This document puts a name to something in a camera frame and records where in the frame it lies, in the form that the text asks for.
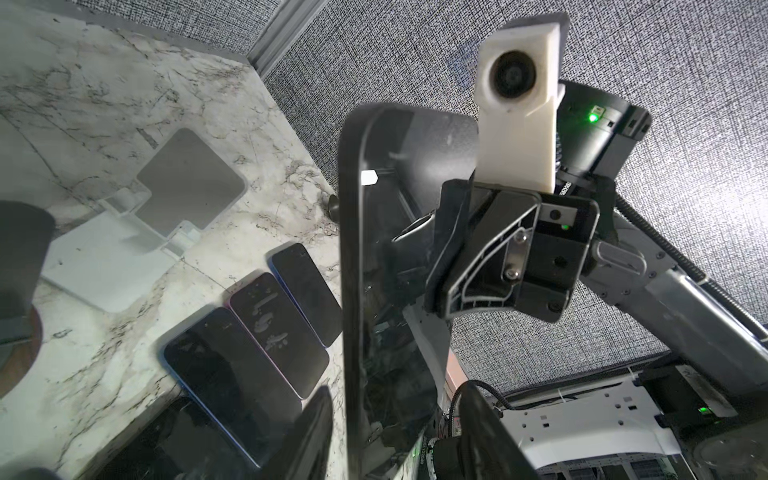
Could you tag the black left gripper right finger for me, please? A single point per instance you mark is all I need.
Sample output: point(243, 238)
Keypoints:
point(488, 451)

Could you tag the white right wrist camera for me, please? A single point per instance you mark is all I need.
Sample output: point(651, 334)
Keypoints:
point(517, 93)

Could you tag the wooden grey stand back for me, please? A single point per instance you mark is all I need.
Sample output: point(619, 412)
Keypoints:
point(26, 233)

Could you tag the white stand back right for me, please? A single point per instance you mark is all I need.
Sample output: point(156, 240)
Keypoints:
point(113, 259)

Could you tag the pink phone case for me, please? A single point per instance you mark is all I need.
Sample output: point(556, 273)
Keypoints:
point(455, 375)

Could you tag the purple phone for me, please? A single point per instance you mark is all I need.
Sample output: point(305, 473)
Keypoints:
point(297, 272)

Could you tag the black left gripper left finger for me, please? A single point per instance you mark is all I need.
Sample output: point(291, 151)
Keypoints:
point(304, 452)

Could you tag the black phone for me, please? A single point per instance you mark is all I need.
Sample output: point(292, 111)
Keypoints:
point(403, 172)
point(182, 442)
point(232, 378)

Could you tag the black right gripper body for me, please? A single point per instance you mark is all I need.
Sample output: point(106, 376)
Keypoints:
point(499, 249)

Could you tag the blue phone mid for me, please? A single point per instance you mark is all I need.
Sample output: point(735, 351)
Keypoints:
point(279, 328)

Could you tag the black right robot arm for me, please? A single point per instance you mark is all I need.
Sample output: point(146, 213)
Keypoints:
point(705, 401)

